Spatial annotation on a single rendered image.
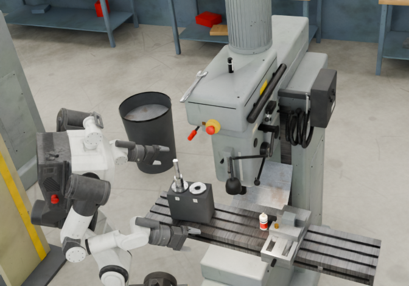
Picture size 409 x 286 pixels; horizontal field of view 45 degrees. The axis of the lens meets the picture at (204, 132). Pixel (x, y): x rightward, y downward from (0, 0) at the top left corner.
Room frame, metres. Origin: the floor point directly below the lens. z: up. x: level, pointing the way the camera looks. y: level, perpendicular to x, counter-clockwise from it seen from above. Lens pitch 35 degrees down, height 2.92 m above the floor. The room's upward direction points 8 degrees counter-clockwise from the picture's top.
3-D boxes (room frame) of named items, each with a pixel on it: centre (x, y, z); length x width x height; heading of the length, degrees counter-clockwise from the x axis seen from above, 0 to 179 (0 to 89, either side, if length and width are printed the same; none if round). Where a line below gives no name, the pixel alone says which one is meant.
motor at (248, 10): (2.09, -0.27, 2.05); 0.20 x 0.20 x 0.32
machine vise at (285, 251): (1.73, -0.34, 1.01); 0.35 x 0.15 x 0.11; 149
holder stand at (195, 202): (2.01, 0.12, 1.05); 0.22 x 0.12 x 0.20; 70
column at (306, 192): (2.41, -0.44, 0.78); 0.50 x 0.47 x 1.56; 152
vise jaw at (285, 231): (1.70, -0.33, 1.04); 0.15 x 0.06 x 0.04; 59
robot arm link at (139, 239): (1.44, 0.35, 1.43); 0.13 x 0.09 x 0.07; 100
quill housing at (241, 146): (1.87, -0.15, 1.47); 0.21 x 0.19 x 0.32; 62
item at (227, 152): (1.77, -0.10, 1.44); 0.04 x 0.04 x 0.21; 62
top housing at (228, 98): (1.88, -0.15, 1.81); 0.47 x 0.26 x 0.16; 152
